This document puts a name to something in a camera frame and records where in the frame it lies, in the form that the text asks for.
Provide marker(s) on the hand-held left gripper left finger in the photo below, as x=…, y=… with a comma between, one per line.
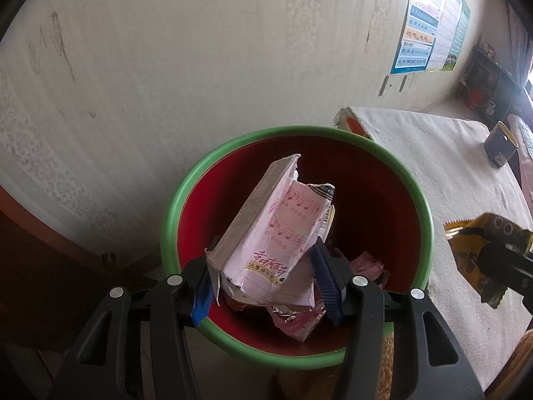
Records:
x=202, y=300

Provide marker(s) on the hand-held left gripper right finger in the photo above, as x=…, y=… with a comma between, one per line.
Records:
x=327, y=287

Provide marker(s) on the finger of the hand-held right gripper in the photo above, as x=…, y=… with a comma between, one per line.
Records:
x=512, y=273

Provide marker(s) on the yellow black printed wrapper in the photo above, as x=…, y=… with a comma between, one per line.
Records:
x=466, y=241

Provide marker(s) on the pale pink wrapper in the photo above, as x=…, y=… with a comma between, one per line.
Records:
x=266, y=233

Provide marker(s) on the green rimmed red waste bin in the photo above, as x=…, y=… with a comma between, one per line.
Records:
x=374, y=200

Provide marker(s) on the pink foil wrapper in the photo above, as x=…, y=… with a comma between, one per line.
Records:
x=300, y=321

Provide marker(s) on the pink plastic packet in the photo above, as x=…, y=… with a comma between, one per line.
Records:
x=368, y=268

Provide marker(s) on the dark blue mug yellow inside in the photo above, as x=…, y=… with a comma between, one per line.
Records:
x=497, y=146

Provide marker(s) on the red container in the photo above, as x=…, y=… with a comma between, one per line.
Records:
x=476, y=98

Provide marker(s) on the dark metal shelf cabinet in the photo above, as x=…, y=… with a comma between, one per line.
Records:
x=483, y=75

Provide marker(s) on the green grid wall poster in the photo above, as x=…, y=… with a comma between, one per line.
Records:
x=459, y=41

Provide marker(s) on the blue striped wall poster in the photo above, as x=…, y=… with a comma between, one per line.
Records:
x=420, y=29

